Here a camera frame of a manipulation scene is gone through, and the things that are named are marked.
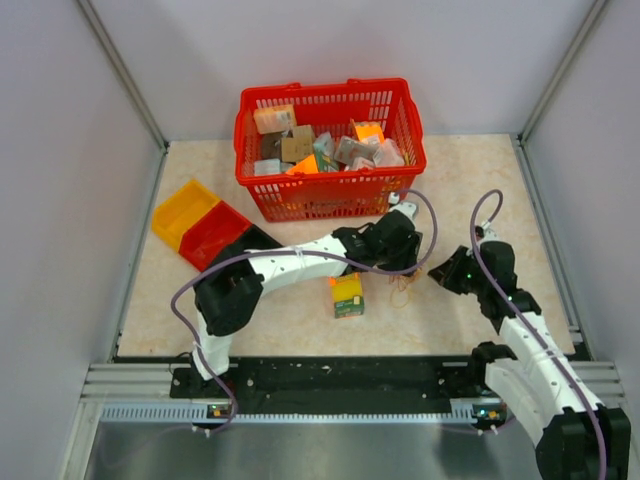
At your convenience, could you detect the red plastic shopping basket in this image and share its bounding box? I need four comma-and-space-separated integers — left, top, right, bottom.
234, 78, 427, 222

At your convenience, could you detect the clear packet in basket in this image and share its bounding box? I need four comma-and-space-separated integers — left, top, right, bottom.
333, 136, 378, 167

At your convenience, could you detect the yellow plastic bin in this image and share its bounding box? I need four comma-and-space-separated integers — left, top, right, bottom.
151, 179, 221, 252

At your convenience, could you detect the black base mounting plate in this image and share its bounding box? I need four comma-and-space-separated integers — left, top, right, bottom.
169, 355, 507, 422

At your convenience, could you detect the aluminium frame rail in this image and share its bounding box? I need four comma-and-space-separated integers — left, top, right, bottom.
79, 362, 624, 426

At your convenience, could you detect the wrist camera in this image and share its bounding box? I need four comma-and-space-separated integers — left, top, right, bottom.
474, 221, 500, 246
388, 192, 419, 221

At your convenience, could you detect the red plastic bin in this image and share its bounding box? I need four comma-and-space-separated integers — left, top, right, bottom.
179, 201, 251, 272

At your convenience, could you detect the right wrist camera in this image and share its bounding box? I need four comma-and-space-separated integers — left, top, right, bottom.
474, 221, 500, 246

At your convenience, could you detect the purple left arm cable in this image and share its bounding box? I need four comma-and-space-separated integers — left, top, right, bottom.
169, 188, 441, 436

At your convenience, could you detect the yellow cable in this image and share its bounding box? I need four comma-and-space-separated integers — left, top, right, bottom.
388, 277, 416, 309

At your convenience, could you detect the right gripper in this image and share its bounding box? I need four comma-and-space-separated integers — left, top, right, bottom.
427, 245, 489, 296

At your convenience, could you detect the orange box in basket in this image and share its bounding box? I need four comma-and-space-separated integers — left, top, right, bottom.
253, 104, 297, 135

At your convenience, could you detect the orange sponge pack in basket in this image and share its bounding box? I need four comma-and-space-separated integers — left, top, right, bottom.
351, 121, 385, 145

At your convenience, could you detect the black plastic bin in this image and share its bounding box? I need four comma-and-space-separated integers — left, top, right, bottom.
207, 225, 283, 267

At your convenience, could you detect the brown cardboard box in basket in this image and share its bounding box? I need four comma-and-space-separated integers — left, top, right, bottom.
280, 125, 315, 163

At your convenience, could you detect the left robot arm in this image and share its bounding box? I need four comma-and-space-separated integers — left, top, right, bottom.
191, 201, 422, 397

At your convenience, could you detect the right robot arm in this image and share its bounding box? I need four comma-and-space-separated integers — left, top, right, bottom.
428, 240, 631, 479

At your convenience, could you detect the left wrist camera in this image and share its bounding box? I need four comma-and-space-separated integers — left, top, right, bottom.
388, 192, 419, 221

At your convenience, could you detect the sponge daddy package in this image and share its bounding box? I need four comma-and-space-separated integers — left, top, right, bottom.
329, 272, 365, 319

